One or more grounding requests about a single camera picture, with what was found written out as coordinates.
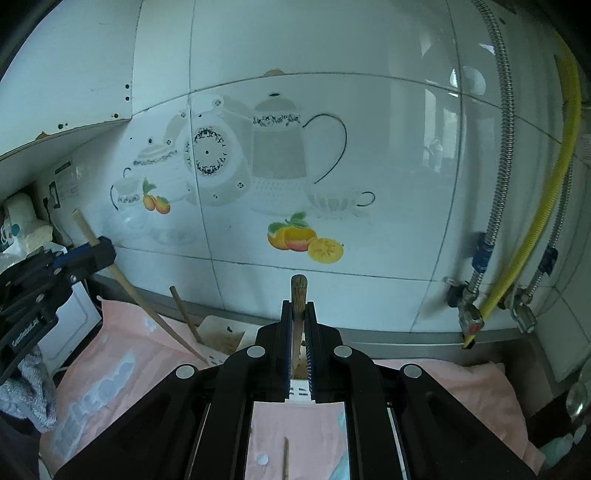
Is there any white plastic board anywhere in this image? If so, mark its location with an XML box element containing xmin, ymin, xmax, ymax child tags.
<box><xmin>41</xmin><ymin>277</ymin><xmax>103</xmax><ymax>374</ymax></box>

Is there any white wall cabinet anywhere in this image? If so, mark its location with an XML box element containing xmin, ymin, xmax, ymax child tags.
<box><xmin>0</xmin><ymin>0</ymin><xmax>144</xmax><ymax>160</ymax></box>

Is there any person's left hand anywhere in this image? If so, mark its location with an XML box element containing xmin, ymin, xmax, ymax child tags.
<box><xmin>0</xmin><ymin>345</ymin><xmax>58</xmax><ymax>431</ymax></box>

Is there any small wall label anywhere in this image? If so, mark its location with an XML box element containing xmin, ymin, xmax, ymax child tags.
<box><xmin>53</xmin><ymin>159</ymin><xmax>81</xmax><ymax>201</ymax></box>

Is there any short braided metal hose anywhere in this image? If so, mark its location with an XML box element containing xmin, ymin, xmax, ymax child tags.
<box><xmin>522</xmin><ymin>157</ymin><xmax>575</xmax><ymax>301</ymax></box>

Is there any pale green container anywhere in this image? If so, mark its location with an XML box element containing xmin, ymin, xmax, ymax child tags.
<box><xmin>538</xmin><ymin>425</ymin><xmax>591</xmax><ymax>472</ymax></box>

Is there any cream plastic utensil holder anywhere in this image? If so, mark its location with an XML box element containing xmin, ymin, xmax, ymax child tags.
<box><xmin>196</xmin><ymin>314</ymin><xmax>324</xmax><ymax>407</ymax></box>

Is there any yellow gas hose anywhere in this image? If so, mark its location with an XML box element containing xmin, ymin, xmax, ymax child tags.
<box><xmin>462</xmin><ymin>34</ymin><xmax>583</xmax><ymax>349</ymax></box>

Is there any metal valve with red handle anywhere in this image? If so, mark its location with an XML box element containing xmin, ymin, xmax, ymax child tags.
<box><xmin>443</xmin><ymin>274</ymin><xmax>485</xmax><ymax>335</ymax></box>

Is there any metal ladle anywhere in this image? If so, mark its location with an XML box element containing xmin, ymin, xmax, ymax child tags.
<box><xmin>566</xmin><ymin>381</ymin><xmax>591</xmax><ymax>423</ymax></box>

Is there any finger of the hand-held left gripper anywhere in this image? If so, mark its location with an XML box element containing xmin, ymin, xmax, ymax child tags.
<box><xmin>64</xmin><ymin>237</ymin><xmax>117</xmax><ymax>283</ymax></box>
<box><xmin>48</xmin><ymin>241</ymin><xmax>100</xmax><ymax>273</ymax></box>

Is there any wooden chopstick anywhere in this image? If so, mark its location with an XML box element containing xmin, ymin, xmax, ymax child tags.
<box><xmin>168</xmin><ymin>285</ymin><xmax>206</xmax><ymax>344</ymax></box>
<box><xmin>290</xmin><ymin>274</ymin><xmax>308</xmax><ymax>379</ymax></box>
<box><xmin>70</xmin><ymin>208</ymin><xmax>208</xmax><ymax>365</ymax></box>

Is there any white round container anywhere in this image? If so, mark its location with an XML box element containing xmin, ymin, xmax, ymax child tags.
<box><xmin>4</xmin><ymin>191</ymin><xmax>40</xmax><ymax>232</ymax></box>

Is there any long braided metal hose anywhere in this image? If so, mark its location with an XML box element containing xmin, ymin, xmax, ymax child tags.
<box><xmin>466</xmin><ymin>0</ymin><xmax>515</xmax><ymax>296</ymax></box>

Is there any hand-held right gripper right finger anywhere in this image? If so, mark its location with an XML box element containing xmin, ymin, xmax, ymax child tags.
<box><xmin>305</xmin><ymin>301</ymin><xmax>539</xmax><ymax>480</ymax></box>

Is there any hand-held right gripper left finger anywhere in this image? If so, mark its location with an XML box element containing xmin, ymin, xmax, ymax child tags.
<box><xmin>53</xmin><ymin>300</ymin><xmax>294</xmax><ymax>480</ymax></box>

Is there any pink towel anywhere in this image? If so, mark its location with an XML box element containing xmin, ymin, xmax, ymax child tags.
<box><xmin>39</xmin><ymin>295</ymin><xmax>546</xmax><ymax>480</ymax></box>

